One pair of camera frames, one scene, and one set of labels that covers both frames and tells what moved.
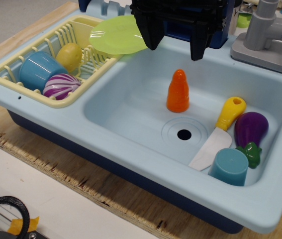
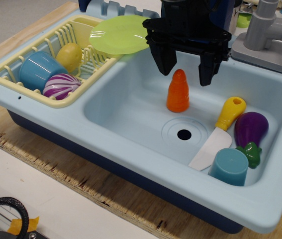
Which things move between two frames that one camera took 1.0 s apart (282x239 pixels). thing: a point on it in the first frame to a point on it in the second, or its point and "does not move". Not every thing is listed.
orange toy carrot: [178, 99] does not move
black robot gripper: [206, 16] to [187, 25]
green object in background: [243, 20] does not move
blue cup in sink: [230, 165] does not move
